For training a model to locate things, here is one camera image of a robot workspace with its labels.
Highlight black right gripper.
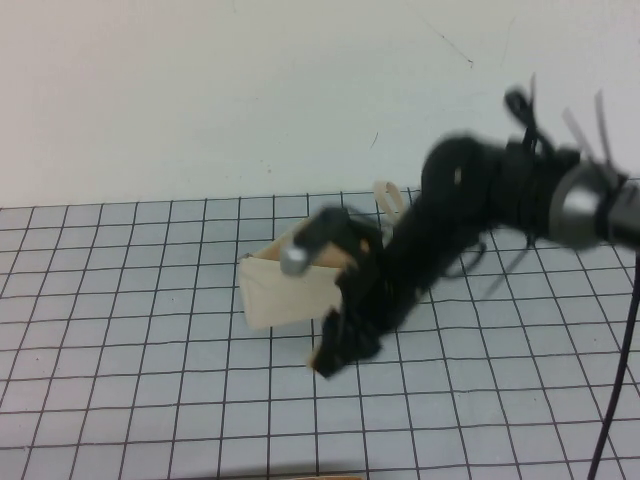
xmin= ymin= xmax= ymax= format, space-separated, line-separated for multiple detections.
xmin=313 ymin=208 xmax=417 ymax=380

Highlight cream fabric pencil case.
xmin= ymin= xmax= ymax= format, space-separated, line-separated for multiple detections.
xmin=238 ymin=180 xmax=404 ymax=330

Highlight wooden board edge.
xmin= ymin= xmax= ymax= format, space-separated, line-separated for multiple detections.
xmin=259 ymin=471 xmax=365 ymax=480

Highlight blue grid tablecloth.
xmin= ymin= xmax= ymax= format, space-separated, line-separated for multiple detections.
xmin=0 ymin=175 xmax=640 ymax=480

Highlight black wrist camera silver lens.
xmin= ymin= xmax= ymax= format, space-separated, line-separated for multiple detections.
xmin=279 ymin=206 xmax=351 ymax=276

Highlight black hanging cable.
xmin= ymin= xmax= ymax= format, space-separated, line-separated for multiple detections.
xmin=586 ymin=249 xmax=640 ymax=480

